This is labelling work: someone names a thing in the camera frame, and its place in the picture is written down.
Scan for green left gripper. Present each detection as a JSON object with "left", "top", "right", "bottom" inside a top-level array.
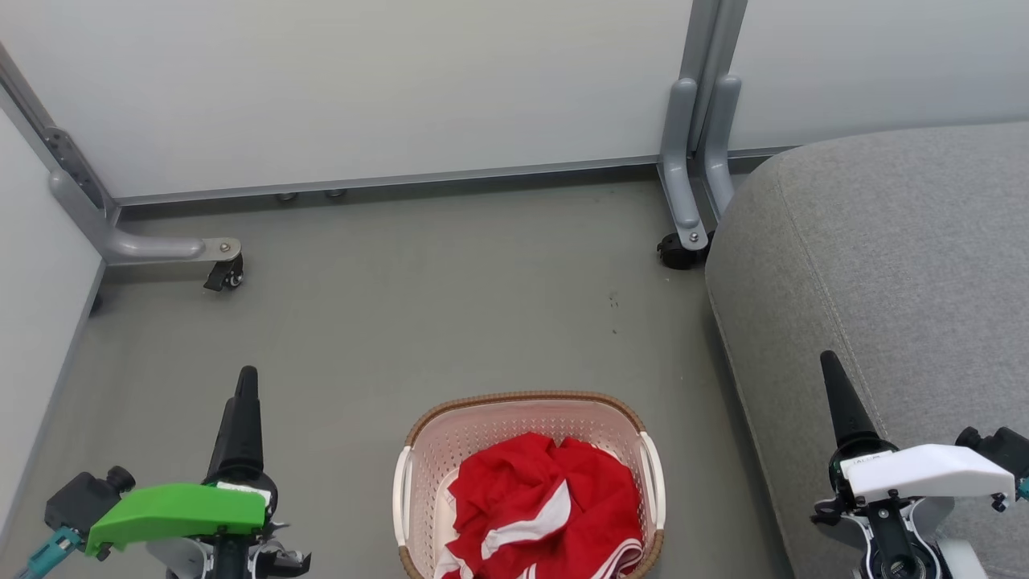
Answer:
[{"left": 84, "top": 366, "right": 313, "bottom": 579}]

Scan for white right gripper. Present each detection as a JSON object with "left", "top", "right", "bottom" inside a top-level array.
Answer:
[{"left": 812, "top": 351, "right": 1016, "bottom": 579}]

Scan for red shorts with number print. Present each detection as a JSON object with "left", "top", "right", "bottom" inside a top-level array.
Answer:
[{"left": 454, "top": 433, "right": 644, "bottom": 548}]

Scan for grey fabric sofa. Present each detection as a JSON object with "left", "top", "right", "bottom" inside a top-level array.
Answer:
[{"left": 705, "top": 121, "right": 1029, "bottom": 579}]

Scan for black caster with silver wheel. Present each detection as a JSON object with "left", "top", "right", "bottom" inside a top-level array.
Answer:
[{"left": 203, "top": 256, "right": 244, "bottom": 292}]

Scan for all black caster wheel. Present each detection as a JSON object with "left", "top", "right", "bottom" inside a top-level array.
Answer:
[{"left": 658, "top": 232, "right": 712, "bottom": 270}]

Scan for pink woven-rim laundry basket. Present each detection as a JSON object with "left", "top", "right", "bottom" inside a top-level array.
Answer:
[{"left": 392, "top": 391, "right": 666, "bottom": 579}]

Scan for grey upright partition foot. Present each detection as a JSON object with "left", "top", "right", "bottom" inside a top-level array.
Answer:
[
  {"left": 658, "top": 77, "right": 710, "bottom": 252},
  {"left": 698, "top": 74, "right": 742, "bottom": 218}
]

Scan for teal left cable connector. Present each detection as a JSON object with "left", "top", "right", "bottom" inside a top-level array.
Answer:
[{"left": 16, "top": 527, "right": 86, "bottom": 579}]

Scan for long grey partition bottom rail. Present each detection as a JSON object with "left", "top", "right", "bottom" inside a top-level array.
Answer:
[{"left": 113, "top": 153, "right": 668, "bottom": 207}]

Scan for grey upright partition post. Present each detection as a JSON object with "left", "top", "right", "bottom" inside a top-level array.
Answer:
[
  {"left": 679, "top": 0, "right": 722, "bottom": 150},
  {"left": 711, "top": 0, "right": 748, "bottom": 81}
]

